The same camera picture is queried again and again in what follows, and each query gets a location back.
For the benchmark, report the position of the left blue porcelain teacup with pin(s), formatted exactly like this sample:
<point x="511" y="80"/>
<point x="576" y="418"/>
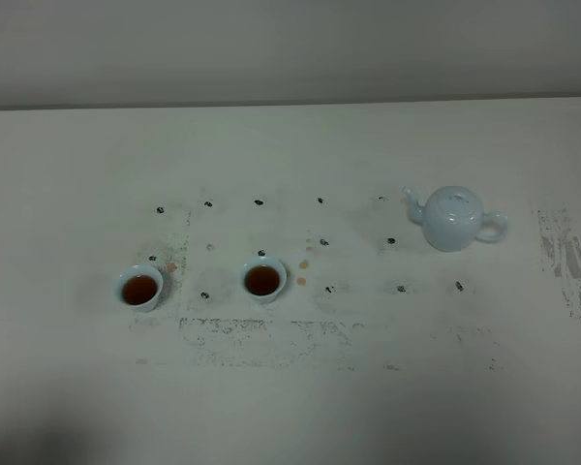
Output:
<point x="139" y="287"/>

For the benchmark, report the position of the right blue porcelain teacup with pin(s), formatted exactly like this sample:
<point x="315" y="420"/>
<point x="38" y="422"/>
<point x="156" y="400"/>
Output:
<point x="263" y="278"/>

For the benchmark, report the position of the light blue porcelain teapot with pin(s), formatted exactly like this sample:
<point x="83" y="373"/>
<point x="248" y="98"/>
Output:
<point x="453" y="218"/>

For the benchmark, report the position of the blue porcelain teacup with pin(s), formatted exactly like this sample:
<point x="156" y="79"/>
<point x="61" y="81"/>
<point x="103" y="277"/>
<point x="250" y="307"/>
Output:
<point x="263" y="278"/>
<point x="139" y="287"/>

